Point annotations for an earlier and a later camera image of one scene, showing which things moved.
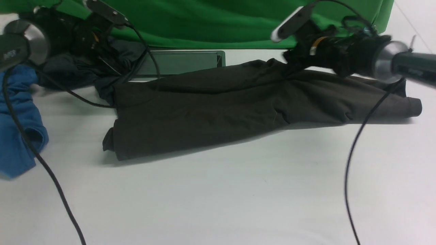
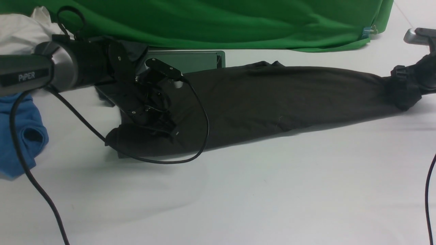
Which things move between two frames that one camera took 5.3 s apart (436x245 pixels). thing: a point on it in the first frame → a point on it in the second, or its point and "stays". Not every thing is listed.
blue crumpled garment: [16, 155] stays
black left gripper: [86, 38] → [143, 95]
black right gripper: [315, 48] → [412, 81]
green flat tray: [155, 64] stays
